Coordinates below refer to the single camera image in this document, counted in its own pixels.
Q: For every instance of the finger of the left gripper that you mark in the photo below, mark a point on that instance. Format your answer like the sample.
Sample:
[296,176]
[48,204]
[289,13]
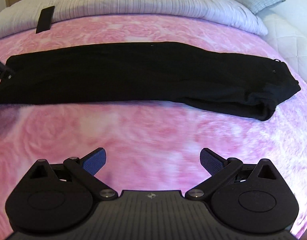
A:
[5,72]

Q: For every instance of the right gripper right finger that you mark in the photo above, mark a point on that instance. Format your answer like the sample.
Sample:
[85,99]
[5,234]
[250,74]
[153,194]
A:
[221,170]

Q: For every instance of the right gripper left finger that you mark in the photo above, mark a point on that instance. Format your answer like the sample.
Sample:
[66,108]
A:
[83,171]

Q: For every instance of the black trousers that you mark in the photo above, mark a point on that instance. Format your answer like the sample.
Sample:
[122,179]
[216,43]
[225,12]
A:
[237,84]

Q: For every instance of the pink floral blanket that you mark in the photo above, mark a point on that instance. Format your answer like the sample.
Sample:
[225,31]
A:
[149,146]

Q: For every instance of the white striped quilt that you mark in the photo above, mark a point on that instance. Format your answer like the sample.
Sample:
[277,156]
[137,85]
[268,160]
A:
[24,14]

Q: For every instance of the black rectangular object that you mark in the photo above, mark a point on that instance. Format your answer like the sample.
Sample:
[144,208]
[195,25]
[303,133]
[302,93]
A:
[45,19]

